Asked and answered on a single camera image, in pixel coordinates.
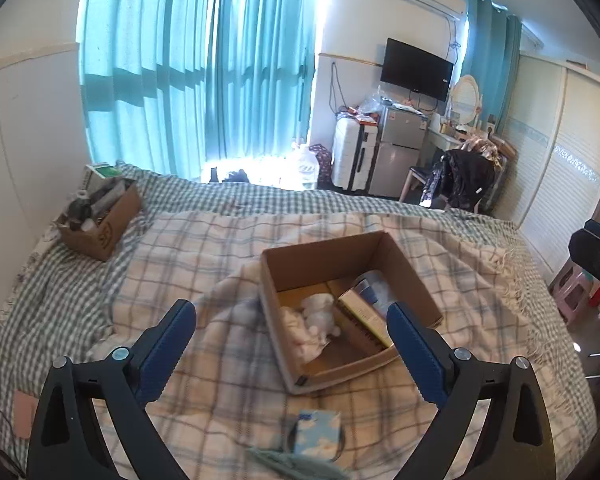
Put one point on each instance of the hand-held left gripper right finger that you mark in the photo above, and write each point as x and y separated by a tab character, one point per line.
412	355

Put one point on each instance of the green checked bed sheet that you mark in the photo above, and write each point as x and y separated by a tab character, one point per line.
55	290

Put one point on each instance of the narrow teal curtain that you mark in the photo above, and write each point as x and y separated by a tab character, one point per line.
490	60

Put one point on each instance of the blue cloud-print tissue pack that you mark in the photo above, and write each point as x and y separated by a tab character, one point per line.
317	435

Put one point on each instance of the white plush toy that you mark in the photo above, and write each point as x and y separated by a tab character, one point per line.
317	317

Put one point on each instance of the plaid blanket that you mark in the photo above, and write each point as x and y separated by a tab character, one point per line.
220	280

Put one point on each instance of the white suitcase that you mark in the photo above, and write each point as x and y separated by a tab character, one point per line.
352	152

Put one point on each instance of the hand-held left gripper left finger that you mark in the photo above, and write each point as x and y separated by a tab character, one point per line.
167	345

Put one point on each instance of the yellow carton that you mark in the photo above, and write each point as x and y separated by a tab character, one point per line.
362	322

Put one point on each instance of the pink plastic stool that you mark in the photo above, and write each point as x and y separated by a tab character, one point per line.
575	292

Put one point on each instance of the silver refrigerator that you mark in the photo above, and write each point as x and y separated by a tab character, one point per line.
397	147

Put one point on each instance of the oval white mirror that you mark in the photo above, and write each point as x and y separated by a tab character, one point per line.
466	97

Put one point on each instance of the dark jacket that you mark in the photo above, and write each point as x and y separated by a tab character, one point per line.
467	175

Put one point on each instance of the dark bottle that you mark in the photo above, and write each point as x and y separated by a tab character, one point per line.
80	210

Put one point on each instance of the blue and white bottle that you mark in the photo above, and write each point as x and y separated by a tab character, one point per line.
375	287

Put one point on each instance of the white wardrobe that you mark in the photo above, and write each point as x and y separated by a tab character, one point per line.
560	155

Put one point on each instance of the clear water jug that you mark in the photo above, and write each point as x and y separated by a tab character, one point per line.
302	162

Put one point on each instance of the white dressing table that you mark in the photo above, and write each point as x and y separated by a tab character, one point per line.
447	140

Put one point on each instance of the green and white carton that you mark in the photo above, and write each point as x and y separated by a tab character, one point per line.
100	172

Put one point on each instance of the black wall television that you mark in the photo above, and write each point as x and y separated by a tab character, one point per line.
416	69

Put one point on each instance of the pink card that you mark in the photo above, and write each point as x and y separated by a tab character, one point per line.
28	414

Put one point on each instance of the wooden chair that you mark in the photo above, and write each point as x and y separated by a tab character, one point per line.
415	180

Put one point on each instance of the cardboard box with printed logo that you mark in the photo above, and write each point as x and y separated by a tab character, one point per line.
102	230

